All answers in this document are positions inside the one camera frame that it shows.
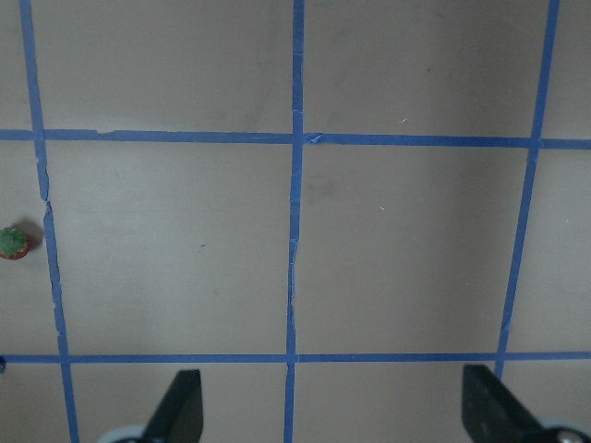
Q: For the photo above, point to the red strawberry with green leaves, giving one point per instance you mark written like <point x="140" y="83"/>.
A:
<point x="15" y="244"/>

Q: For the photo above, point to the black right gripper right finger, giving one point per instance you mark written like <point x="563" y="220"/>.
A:
<point x="491" y="413"/>

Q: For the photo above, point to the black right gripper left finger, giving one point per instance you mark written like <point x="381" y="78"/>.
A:
<point x="179" y="416"/>

